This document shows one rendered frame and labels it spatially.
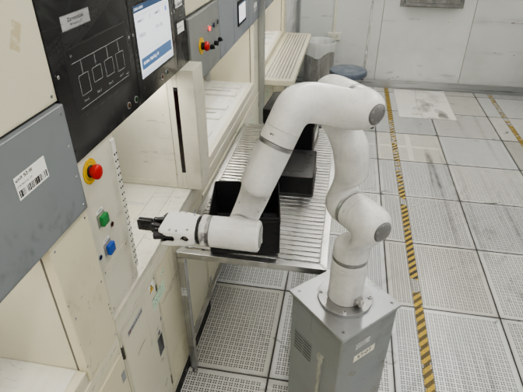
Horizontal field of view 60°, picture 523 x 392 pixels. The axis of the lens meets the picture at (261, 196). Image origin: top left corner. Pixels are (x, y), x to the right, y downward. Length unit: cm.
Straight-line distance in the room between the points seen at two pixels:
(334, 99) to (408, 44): 485
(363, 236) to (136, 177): 113
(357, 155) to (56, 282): 82
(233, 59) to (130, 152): 145
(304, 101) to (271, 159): 15
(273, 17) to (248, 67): 150
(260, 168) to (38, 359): 82
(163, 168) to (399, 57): 436
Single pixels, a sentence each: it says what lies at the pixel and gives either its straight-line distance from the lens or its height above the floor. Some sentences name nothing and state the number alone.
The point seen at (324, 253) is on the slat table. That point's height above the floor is 76.
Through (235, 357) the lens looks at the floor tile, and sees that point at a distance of 244.
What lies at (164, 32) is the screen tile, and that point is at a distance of 166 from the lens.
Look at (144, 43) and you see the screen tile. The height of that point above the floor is 157.
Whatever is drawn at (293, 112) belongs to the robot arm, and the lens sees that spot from 107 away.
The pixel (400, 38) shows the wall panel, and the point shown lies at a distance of 590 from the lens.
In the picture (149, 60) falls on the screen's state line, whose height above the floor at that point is 151.
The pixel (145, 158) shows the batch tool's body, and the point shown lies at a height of 100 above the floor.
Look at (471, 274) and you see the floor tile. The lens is 313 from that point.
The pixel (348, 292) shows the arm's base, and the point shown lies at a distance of 157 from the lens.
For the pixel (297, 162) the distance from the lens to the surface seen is 223.
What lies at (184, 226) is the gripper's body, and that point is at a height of 122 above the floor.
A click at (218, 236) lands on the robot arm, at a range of 116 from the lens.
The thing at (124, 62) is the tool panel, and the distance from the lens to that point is 138.
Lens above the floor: 192
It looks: 33 degrees down
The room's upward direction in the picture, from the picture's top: straight up
